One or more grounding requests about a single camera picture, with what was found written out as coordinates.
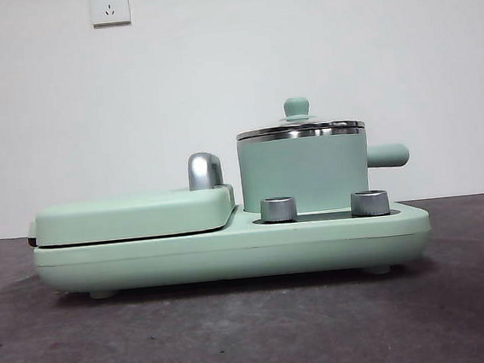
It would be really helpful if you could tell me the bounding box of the glass lid with green knob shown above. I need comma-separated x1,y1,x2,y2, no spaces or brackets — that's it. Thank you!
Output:
232,90,365,142

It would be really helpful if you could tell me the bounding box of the silver control dial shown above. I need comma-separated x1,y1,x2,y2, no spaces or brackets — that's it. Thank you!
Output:
258,194,298,225
348,187,391,218

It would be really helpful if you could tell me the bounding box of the green breakfast machine base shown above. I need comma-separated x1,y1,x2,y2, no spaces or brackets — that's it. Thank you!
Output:
29,185,434,306

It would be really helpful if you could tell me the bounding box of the green pot with handle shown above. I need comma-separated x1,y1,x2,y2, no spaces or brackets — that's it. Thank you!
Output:
234,117,415,218

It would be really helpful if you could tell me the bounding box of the green griddle cover silver handle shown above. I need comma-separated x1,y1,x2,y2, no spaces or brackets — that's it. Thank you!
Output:
20,149,239,251

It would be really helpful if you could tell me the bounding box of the white wall socket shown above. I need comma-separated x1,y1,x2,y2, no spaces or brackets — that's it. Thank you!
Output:
88,0,132,28

